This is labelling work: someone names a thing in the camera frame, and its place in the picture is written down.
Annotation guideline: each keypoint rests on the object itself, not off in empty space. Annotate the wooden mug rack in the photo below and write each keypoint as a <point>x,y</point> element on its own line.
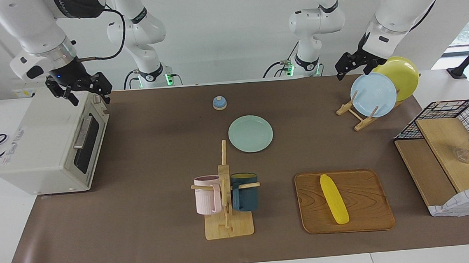
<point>228,229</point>

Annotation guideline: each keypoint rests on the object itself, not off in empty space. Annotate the white toaster oven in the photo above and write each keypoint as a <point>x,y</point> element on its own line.
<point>41,141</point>

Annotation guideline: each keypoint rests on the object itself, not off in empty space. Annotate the wooden plate rack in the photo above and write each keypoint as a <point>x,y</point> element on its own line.
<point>364,124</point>

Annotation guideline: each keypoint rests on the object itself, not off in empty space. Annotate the small blue bell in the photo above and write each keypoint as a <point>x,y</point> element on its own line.
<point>219,103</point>

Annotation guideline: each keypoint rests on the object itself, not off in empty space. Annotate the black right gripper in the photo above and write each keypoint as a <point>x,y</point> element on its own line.
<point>69,77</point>

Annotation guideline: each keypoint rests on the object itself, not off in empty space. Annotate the pale green plate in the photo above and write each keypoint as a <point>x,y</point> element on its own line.
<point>251,133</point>

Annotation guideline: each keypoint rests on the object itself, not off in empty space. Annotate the yellow plate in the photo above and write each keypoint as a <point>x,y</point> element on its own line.
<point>404,74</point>

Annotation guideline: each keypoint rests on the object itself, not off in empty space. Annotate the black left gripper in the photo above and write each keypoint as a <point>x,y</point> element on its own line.
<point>365,58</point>

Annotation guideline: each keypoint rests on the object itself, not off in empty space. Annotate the pink mug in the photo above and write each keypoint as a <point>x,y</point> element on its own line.
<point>206,197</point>

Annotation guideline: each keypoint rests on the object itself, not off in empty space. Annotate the brown table mat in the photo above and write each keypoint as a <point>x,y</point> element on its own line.
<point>157,153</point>

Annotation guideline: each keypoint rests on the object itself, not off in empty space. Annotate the white wall socket box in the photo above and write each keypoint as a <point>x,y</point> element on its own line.
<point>25,93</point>

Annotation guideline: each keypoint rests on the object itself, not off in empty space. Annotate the light blue plate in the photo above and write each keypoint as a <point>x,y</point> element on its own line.
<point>374,93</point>

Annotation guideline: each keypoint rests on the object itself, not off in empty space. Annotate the yellow corn cob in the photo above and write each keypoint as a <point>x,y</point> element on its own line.
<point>333,199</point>

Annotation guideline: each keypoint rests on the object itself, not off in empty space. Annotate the wooden serving tray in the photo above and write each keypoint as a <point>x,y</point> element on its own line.
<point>363,196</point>

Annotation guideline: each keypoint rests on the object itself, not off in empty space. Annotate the small clear glass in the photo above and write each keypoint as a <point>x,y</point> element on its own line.
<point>464,156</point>

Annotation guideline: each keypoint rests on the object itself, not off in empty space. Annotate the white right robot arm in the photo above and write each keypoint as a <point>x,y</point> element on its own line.
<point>33,26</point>

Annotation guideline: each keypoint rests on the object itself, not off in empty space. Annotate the dark teal mug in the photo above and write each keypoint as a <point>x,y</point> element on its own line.
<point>245,196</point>

